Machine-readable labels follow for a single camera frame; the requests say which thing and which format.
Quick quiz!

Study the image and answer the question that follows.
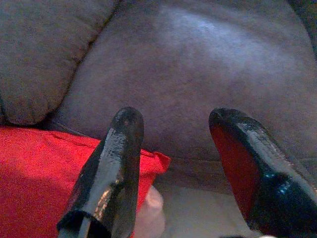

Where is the grey-brown fabric sofa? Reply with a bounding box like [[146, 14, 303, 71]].
[[0, 0, 317, 194]]

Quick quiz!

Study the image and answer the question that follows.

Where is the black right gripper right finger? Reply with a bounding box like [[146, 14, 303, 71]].
[[209, 107, 317, 238]]

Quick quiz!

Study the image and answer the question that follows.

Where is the red pillow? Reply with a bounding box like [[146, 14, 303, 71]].
[[0, 125, 172, 238]]

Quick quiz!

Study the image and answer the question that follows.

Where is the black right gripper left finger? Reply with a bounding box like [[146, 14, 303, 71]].
[[56, 106, 145, 238]]

